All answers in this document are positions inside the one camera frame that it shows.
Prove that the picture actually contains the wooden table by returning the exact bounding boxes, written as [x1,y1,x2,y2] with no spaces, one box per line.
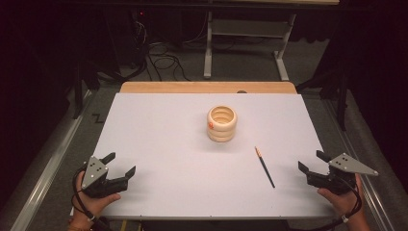
[119,81,298,95]

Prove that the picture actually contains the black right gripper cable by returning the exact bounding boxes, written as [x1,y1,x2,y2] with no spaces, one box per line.
[288,175,364,231]

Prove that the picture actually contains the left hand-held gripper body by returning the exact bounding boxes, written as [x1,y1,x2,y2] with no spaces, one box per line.
[80,155,130,199]

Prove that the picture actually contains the white table board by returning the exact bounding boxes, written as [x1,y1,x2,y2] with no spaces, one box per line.
[69,92,337,221]

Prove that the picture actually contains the person's right hand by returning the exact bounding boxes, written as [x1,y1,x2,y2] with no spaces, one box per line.
[317,173,366,219]

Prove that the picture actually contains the black metal stand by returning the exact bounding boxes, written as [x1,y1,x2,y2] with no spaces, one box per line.
[295,68,350,132]
[70,59,101,120]

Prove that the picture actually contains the black pencil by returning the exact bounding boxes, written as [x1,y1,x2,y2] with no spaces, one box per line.
[254,145,276,190]

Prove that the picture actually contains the metal floor rail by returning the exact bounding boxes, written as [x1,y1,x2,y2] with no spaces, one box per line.
[322,98,397,231]
[9,89,93,231]

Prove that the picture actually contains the ribbed wooden pen holder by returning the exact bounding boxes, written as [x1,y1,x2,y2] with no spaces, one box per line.
[206,105,239,143]

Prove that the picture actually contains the black floor cables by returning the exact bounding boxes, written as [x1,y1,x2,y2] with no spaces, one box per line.
[133,18,192,83]

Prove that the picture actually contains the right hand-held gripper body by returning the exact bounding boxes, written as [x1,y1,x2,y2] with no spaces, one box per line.
[305,152,380,196]

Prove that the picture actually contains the person's left hand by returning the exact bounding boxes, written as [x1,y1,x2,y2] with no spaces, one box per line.
[68,170,122,225]

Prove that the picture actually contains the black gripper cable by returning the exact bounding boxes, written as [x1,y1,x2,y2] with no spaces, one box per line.
[288,175,364,231]
[70,166,113,231]

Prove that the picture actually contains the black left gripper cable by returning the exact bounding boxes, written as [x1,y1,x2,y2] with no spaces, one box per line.
[70,166,113,231]

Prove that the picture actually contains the white-framed desk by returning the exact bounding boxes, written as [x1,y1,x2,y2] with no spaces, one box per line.
[203,0,341,82]

